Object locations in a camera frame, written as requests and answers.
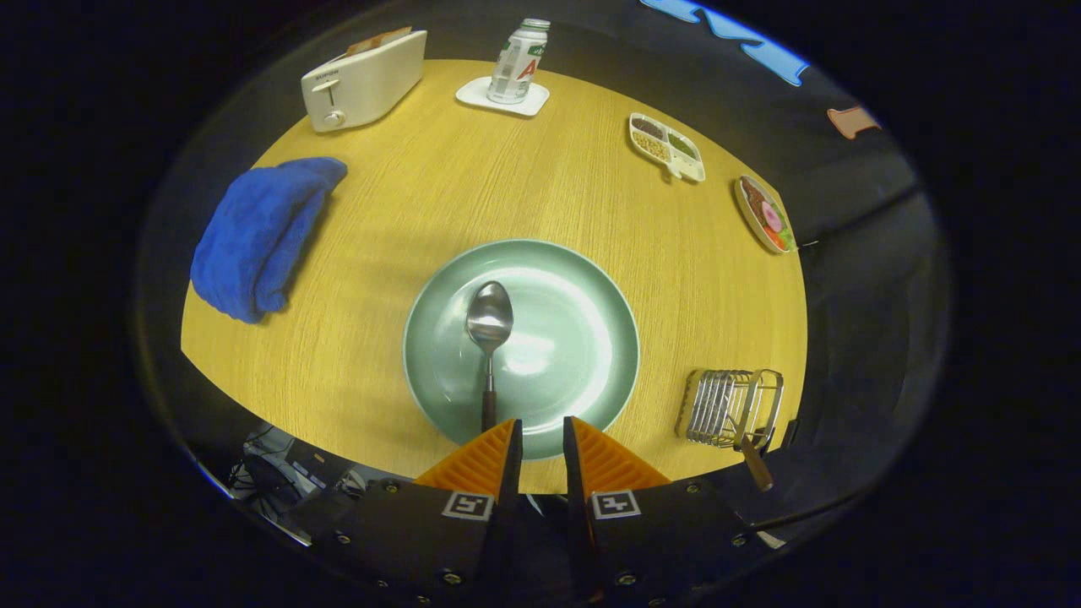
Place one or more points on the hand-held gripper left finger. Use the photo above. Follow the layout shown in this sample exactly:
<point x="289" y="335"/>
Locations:
<point x="511" y="473"/>

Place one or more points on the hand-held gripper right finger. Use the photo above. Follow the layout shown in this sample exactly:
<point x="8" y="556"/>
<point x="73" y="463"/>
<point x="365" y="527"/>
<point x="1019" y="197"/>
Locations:
<point x="574" y="473"/>

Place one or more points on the pale green plate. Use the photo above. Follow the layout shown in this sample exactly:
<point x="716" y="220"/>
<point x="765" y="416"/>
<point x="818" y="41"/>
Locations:
<point x="566" y="355"/>

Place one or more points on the black table clamp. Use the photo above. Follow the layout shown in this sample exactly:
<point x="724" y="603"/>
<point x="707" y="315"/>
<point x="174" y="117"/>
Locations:
<point x="791" y="432"/>

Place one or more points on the plate of sliced food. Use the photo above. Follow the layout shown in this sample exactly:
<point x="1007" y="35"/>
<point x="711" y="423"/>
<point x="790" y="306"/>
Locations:
<point x="767" y="215"/>

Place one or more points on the white divided bean tray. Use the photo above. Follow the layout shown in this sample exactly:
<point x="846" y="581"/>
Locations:
<point x="667" y="148"/>

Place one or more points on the blue cloth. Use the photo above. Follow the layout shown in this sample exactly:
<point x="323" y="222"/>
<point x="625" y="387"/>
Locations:
<point x="253" y="236"/>

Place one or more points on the white square coaster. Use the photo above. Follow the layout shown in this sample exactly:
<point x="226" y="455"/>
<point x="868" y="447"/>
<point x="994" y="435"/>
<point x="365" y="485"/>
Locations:
<point x="473" y="91"/>

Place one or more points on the white green drink bottle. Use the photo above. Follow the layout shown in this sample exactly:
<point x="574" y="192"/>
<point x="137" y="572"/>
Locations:
<point x="515" y="63"/>

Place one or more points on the white toaster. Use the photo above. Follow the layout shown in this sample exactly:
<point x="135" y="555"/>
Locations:
<point x="363" y="84"/>

